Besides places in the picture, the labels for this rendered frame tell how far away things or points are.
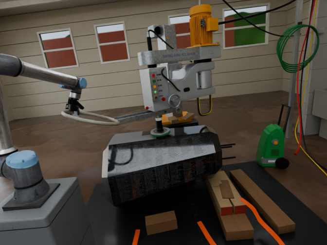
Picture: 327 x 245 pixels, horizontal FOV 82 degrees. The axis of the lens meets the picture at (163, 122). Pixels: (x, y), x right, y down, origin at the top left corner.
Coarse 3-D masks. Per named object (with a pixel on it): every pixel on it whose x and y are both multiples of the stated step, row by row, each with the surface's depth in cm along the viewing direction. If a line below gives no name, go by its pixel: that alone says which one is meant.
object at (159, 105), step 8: (144, 72) 183; (160, 72) 181; (144, 80) 187; (144, 88) 192; (160, 88) 184; (168, 88) 189; (144, 96) 196; (168, 96) 191; (144, 104) 201; (152, 104) 184; (160, 104) 187
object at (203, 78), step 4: (200, 72) 214; (204, 72) 213; (208, 72) 214; (196, 76) 220; (200, 76) 215; (204, 76) 214; (208, 76) 215; (196, 80) 222; (200, 80) 217; (204, 80) 215; (208, 80) 216; (196, 84) 223; (200, 84) 218; (204, 84) 217; (208, 84) 217; (200, 88) 221
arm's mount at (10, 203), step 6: (54, 186) 126; (48, 192) 120; (12, 198) 116; (42, 198) 115; (6, 204) 111; (12, 204) 111; (18, 204) 111; (24, 204) 111; (30, 204) 110; (36, 204) 110; (42, 204) 111; (6, 210) 110
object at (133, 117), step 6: (168, 108) 200; (174, 108) 203; (132, 114) 191; (138, 114) 195; (144, 114) 186; (150, 114) 190; (156, 114) 193; (162, 114) 197; (120, 120) 174; (126, 120) 177; (132, 120) 181; (138, 120) 184
